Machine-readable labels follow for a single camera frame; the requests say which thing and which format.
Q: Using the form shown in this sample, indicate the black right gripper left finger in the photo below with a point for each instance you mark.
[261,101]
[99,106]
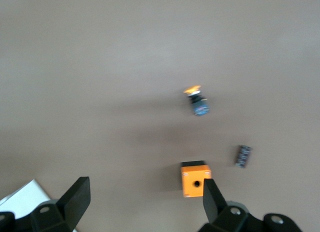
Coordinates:
[75,199]

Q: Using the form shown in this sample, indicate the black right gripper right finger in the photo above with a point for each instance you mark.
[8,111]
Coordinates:
[215,207]

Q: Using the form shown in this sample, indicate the yellow push button blue body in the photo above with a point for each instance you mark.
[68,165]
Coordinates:
[200,107]

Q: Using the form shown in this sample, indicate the white drawer cabinet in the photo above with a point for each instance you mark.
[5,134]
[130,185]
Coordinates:
[22,197]

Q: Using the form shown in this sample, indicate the orange button enclosure box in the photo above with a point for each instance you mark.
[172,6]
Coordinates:
[191,175]

